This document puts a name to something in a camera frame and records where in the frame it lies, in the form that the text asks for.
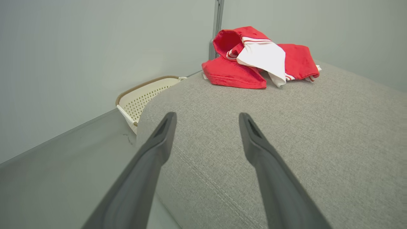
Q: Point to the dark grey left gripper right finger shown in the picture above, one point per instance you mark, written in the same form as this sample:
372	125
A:
276	184

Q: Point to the grey metal frame post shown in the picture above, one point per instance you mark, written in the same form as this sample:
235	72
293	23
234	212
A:
217	19

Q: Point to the red and white garment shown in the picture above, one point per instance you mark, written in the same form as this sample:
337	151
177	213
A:
264	57

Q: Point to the cream perforated laundry basket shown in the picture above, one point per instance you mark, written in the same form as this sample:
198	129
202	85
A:
136	101

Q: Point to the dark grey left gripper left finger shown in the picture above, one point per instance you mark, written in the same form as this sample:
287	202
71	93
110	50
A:
143	178

